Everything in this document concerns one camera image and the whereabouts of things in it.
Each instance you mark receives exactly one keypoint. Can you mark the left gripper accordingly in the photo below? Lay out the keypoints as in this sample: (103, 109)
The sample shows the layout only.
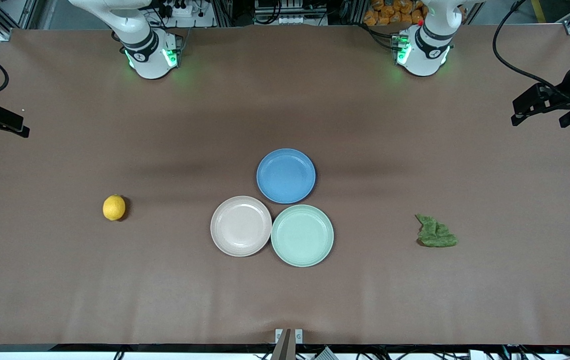
(567, 93)

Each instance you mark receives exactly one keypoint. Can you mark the yellow lemon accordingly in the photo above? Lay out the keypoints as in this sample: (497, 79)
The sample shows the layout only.
(114, 207)

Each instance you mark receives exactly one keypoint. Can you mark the green lettuce leaf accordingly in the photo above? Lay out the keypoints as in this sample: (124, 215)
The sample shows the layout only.
(435, 235)

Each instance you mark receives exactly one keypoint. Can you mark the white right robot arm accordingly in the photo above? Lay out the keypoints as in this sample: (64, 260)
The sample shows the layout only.
(147, 60)

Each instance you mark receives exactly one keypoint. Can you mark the bag of orange items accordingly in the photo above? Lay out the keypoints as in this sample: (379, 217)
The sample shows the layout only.
(389, 12)

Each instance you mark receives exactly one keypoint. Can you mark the white power strip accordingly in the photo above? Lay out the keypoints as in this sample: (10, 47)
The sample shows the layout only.
(185, 11)

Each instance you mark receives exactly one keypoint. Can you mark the pink plate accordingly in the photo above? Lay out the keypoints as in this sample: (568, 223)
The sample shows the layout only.
(241, 226)

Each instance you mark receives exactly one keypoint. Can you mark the blue plate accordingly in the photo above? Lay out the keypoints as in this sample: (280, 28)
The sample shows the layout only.
(285, 176)

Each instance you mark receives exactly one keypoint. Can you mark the light green plate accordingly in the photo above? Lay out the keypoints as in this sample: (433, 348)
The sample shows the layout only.
(302, 236)

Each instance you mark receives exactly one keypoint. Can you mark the brown table cover sheet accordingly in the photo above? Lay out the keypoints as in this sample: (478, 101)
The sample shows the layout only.
(284, 300)

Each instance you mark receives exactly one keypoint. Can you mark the white metal bracket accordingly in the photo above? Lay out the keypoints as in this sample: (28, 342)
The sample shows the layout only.
(298, 336)

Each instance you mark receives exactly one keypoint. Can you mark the brown camera mount post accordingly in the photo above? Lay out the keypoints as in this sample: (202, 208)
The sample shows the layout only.
(283, 347)

